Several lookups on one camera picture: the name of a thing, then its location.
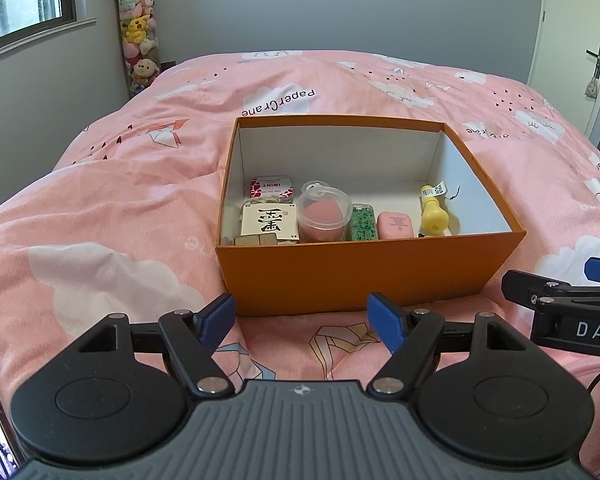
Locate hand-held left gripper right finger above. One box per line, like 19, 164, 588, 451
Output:
366, 291, 541, 397

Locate yellow stamp bottle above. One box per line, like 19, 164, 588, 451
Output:
419, 182, 452, 239

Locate white and red mint tin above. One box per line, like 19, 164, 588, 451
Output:
247, 175, 296, 206

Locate gold cardboard box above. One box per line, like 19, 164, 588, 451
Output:
232, 234, 279, 247

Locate plush toy holder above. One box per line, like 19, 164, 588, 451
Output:
111, 0, 163, 100

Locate orange cardboard box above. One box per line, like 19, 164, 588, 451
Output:
215, 114, 527, 318

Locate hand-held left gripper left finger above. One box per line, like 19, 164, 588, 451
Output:
55, 292, 237, 400

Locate white door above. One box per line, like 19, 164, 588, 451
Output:
527, 0, 600, 141

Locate green glitter case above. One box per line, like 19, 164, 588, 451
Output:
349, 203, 380, 242

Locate pink makeup sponge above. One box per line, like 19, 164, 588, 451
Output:
302, 200, 348, 241

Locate pink rounded case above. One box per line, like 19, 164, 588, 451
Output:
376, 211, 415, 240

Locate cream box with black calligraphy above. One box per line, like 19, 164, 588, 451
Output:
240, 203, 301, 244

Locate pink printed blanket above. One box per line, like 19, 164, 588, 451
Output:
0, 50, 600, 480

